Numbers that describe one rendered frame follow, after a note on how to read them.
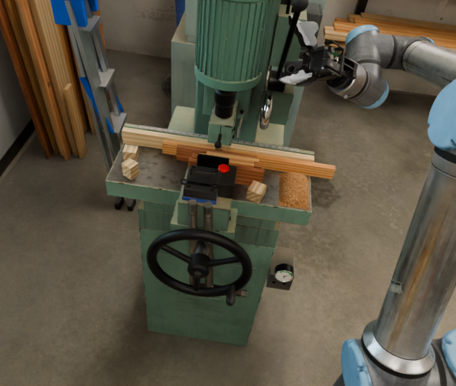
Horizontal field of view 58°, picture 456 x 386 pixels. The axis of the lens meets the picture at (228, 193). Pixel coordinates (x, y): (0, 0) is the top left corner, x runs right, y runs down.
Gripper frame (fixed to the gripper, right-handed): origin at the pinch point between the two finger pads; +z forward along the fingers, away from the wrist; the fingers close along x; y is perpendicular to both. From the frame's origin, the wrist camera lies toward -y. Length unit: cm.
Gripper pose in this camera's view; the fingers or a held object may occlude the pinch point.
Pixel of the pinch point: (281, 47)
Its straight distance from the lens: 100.8
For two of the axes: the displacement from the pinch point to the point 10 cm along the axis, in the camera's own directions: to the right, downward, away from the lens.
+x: -1.5, 9.9, -0.6
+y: 6.3, 0.5, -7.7
